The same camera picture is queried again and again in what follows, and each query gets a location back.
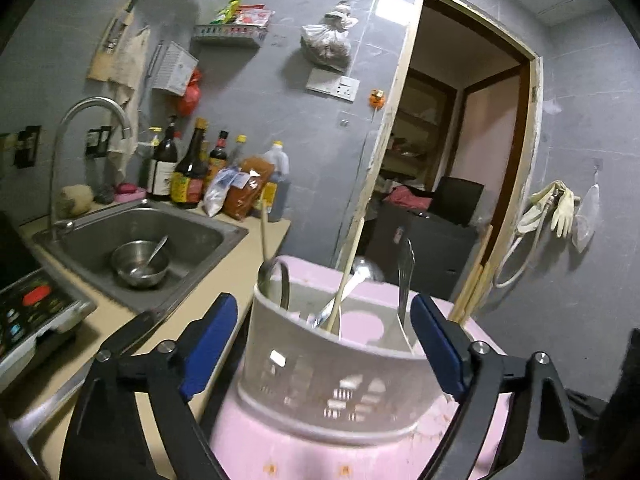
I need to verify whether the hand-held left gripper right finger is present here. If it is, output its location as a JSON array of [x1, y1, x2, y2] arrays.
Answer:
[[410, 293, 586, 480]]

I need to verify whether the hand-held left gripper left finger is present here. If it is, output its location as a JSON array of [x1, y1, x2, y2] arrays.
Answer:
[[59, 292, 238, 480]]

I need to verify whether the metal fork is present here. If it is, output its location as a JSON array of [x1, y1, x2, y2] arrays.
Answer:
[[396, 238, 417, 326]]

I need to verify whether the white plastic utensil holder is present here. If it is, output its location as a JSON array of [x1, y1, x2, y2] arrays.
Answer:
[[235, 258, 479, 449]]

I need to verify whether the dark grey cabinet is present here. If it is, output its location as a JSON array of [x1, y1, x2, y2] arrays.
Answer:
[[370, 202, 481, 306]]

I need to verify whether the stainless steel sink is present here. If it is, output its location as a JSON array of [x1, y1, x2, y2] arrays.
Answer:
[[32, 199, 250, 314]]

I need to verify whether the metal spoon in bowl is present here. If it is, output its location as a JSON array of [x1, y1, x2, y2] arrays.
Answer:
[[131, 235, 170, 279]]

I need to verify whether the metal bowl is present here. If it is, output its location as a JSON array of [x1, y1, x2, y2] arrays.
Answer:
[[111, 240, 171, 290]]

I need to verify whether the white blue packet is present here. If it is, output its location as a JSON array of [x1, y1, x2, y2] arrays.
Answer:
[[204, 167, 250, 219]]

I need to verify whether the red cloth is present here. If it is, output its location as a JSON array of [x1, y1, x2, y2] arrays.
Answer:
[[382, 185, 434, 214]]

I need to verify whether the orange powder bag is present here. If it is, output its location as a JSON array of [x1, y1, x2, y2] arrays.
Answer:
[[222, 156, 277, 221]]

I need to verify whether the cream rubber glove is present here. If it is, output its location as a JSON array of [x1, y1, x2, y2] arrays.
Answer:
[[550, 187, 577, 239], [517, 182, 557, 234]]

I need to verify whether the pink soap dish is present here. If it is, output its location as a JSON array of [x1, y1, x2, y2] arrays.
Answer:
[[114, 182, 149, 201]]

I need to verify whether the induction cooker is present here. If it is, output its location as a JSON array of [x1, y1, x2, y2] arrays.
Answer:
[[0, 267, 99, 386]]

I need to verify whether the dark oil jug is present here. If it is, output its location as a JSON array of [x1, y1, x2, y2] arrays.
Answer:
[[257, 141, 291, 222]]

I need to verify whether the dark bottle white label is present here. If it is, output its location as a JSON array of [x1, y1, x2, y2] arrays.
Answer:
[[145, 115, 180, 202]]

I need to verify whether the small dark sauce bottle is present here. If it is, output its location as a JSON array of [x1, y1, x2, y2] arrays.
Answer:
[[205, 131, 230, 186]]

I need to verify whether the beige loofah sponge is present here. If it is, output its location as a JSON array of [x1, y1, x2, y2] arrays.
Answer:
[[55, 184, 95, 216]]

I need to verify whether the wooden storage shelf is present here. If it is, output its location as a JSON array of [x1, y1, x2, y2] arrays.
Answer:
[[387, 75, 456, 181]]

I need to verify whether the metal faucet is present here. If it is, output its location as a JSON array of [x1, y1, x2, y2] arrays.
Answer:
[[49, 97, 134, 241]]

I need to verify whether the red plastic bag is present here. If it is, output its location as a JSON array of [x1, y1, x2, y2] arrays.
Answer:
[[177, 69, 204, 117]]

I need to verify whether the white perforated box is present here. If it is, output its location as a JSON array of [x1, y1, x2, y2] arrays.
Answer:
[[151, 41, 200, 96]]

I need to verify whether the metal skimmer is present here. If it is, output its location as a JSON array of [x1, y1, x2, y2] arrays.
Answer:
[[145, 42, 164, 91]]

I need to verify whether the stained hanging towel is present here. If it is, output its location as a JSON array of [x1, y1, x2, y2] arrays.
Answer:
[[107, 25, 152, 171]]

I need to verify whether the wooden cutting board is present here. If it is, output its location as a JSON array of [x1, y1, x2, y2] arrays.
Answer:
[[87, 0, 156, 84]]

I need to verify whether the hanging clear plastic bag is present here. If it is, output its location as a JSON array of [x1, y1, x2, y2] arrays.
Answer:
[[300, 2, 360, 72]]

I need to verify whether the red snack packet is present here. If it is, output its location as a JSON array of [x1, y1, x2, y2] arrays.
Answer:
[[234, 5, 276, 29]]

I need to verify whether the green yellow snack packet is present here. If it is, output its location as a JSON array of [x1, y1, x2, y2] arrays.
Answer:
[[216, 0, 245, 25]]

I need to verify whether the wooden door frame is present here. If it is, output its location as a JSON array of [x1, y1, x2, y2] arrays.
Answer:
[[330, 0, 544, 321]]

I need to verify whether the white wall socket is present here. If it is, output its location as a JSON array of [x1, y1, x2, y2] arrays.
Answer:
[[334, 76, 361, 101]]

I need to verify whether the grey wall shelf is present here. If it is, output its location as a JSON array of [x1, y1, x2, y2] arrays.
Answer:
[[192, 22, 269, 49]]

